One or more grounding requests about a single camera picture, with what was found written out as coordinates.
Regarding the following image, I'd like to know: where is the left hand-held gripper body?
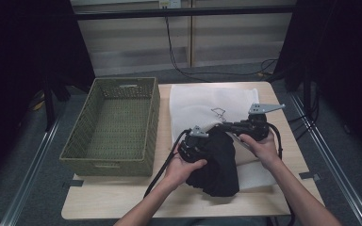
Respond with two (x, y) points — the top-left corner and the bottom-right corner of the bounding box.
(177, 125), (209, 164)

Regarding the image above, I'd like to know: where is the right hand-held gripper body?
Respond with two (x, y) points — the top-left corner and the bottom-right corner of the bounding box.
(231, 103), (287, 142)

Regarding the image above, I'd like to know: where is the black cloth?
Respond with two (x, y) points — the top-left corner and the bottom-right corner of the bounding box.
(184, 125), (241, 199)

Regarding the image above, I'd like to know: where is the white mesh laundry bag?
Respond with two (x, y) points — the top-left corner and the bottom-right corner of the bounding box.
(168, 84), (278, 191)

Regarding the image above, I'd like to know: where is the green woven basket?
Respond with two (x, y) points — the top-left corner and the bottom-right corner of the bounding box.
(58, 76), (161, 177)

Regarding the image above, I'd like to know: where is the person's right hand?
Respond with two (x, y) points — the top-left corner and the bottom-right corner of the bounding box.
(239, 130), (281, 170)

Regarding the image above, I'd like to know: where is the person's left hand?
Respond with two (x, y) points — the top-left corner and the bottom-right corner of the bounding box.
(164, 144), (208, 189)

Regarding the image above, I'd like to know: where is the dark tape piece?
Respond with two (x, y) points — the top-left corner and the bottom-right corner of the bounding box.
(298, 170), (322, 182)
(62, 179), (85, 189)

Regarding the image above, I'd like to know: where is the dark curtain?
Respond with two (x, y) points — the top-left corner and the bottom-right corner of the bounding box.
(274, 0), (362, 166)
(0, 0), (96, 189)

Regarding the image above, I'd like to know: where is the black horizontal bar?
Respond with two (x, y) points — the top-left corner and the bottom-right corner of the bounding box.
(74, 5), (297, 21)

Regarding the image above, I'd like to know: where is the black metal stand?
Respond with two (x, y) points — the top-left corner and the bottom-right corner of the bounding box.
(41, 76), (72, 133)

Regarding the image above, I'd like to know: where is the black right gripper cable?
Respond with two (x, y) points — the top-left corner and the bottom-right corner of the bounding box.
(266, 121), (297, 226)

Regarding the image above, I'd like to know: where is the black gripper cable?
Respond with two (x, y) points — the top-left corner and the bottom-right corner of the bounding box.
(142, 128), (191, 200)
(266, 121), (297, 226)

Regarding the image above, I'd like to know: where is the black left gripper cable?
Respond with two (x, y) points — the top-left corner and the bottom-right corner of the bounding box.
(142, 128), (191, 200)

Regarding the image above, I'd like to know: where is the black floor cable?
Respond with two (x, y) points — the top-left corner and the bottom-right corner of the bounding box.
(287, 84), (321, 142)

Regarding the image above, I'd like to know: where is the black wall cable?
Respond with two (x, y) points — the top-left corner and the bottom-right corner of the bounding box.
(164, 15), (280, 83)

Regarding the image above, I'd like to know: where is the aluminium floor rail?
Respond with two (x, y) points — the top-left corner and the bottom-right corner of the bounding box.
(0, 114), (64, 226)
(289, 93), (362, 226)

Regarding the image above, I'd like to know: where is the white wall outlet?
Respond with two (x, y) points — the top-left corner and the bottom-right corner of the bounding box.
(158, 0), (182, 9)

